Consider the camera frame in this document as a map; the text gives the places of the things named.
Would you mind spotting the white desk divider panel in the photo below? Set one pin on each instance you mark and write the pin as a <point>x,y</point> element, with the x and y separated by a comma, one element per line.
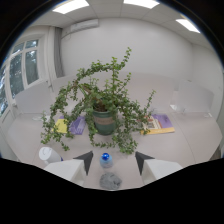
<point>35,98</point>
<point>192,96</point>

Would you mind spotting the white framed window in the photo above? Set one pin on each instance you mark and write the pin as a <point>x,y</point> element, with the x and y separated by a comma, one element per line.
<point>19,71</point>

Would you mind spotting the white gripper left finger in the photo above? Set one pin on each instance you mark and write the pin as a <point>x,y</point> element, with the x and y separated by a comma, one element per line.
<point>71,168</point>

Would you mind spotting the purple and yellow book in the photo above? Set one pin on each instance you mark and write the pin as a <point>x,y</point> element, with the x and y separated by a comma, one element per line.
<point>158,124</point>

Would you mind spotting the green leafy potted plant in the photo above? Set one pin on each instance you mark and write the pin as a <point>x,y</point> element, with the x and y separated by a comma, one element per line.
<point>100,96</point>

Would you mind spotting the green ceramic plant pot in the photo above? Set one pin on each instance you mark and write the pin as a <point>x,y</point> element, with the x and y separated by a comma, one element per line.
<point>104,122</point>

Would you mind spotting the blue capped clear bottle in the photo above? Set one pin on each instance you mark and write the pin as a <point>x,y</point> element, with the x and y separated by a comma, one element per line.
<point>106,160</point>

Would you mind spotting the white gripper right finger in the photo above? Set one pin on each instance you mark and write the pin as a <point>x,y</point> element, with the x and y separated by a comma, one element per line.
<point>156,168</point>

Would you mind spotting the white wall air conditioner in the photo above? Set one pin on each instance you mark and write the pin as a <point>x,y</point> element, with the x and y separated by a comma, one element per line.
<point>84,25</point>

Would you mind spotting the grey crumpled cloth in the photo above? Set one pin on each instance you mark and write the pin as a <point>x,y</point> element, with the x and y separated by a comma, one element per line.
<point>110,181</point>

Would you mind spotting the white round container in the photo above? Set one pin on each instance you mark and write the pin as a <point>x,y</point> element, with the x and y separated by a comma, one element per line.
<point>48,155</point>

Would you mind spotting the rectangular ceiling light panel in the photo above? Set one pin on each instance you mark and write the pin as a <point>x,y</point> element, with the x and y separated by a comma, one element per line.
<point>141,3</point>
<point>188,25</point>
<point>70,6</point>

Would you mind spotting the grey curtain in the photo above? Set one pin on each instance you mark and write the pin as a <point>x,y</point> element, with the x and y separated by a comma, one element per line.
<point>58,52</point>

